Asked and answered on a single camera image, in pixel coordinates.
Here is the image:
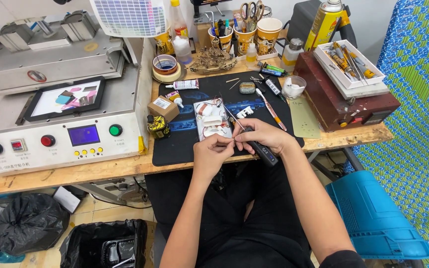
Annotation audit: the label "green black tube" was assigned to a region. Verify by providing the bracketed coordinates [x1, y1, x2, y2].
[257, 61, 290, 77]

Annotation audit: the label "person's black trousers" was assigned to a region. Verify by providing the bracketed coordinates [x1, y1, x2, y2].
[144, 159, 313, 268]

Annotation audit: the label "white plastic clip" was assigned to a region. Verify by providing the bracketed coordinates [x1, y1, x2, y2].
[236, 106, 255, 119]

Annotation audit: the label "pale green sheet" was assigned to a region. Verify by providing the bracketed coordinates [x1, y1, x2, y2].
[288, 97, 322, 140]

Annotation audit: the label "full black rubbish bag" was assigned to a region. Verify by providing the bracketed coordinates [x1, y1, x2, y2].
[0, 192, 71, 257]

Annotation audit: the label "empty yellow paper cup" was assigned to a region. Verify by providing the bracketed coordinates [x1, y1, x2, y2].
[255, 17, 283, 57]

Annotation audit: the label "white glue tube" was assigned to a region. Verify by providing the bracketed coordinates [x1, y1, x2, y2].
[165, 79, 200, 91]

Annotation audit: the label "brown model ship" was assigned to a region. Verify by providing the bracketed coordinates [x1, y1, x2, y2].
[188, 47, 238, 75]

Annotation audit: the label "black framed tablet screen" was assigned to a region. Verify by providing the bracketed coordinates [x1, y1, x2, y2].
[23, 76, 106, 123]

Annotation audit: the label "yellow spray can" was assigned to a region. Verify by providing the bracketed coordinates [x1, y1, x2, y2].
[303, 0, 344, 52]

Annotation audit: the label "stack of tape rolls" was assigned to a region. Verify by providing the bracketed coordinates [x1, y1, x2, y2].
[151, 54, 182, 83]

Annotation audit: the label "person's right hand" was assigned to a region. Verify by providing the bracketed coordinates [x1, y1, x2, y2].
[233, 118, 298, 155]

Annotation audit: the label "black bag lined bin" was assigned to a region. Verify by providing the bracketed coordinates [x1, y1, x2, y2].
[60, 218, 149, 268]

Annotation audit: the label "brown heating box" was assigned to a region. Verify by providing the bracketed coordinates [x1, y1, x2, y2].
[293, 51, 401, 133]

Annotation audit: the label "black work mat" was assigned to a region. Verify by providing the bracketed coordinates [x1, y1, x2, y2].
[151, 71, 305, 167]

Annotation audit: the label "white carton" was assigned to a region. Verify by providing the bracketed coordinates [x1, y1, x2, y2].
[52, 186, 81, 214]

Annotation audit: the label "pink toothbrush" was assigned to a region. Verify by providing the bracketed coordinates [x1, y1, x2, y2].
[255, 88, 287, 132]

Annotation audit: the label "small cardboard box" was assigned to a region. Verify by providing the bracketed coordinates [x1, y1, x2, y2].
[147, 95, 180, 123]

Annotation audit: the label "white tray of screwdrivers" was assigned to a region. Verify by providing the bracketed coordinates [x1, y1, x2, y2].
[313, 39, 390, 100]

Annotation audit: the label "person's left hand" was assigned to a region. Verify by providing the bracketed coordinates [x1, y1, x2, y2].
[193, 133, 236, 179]

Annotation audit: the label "yellow paper cup with pens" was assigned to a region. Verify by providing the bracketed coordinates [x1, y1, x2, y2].
[207, 19, 234, 53]

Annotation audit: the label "white bottle silver cap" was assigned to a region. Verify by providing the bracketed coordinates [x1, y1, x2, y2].
[280, 37, 305, 72]

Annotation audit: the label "clear bottle orange cap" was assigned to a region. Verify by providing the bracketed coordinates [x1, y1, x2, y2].
[169, 0, 194, 65]

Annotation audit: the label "yellow paper cup with scissors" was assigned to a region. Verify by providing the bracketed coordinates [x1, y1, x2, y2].
[233, 22, 258, 57]

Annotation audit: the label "black soldering iron pen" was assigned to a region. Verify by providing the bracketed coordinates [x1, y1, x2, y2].
[222, 104, 279, 167]

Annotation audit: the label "white board with earbud parts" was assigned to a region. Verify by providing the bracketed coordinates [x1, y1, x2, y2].
[193, 98, 234, 141]

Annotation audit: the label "black yellow flux bottle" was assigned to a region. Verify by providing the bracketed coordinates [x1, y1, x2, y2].
[146, 114, 171, 140]

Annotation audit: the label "clear cup with tissue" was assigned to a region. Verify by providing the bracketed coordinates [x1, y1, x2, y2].
[282, 75, 307, 100]

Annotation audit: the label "blue green patterned cloth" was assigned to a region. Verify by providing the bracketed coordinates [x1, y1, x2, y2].
[343, 0, 429, 263]

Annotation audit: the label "white laminating machine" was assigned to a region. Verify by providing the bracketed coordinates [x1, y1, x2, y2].
[0, 10, 156, 176]

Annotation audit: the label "small yellow glue bottle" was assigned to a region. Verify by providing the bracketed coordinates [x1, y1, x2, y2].
[165, 91, 185, 109]

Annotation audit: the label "small clear dropper bottle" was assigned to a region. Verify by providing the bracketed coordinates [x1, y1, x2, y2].
[245, 42, 258, 68]

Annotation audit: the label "colour chart sheet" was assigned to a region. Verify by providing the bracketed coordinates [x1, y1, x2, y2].
[89, 0, 168, 38]

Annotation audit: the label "scissors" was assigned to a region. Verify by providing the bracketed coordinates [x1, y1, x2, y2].
[239, 0, 266, 33]

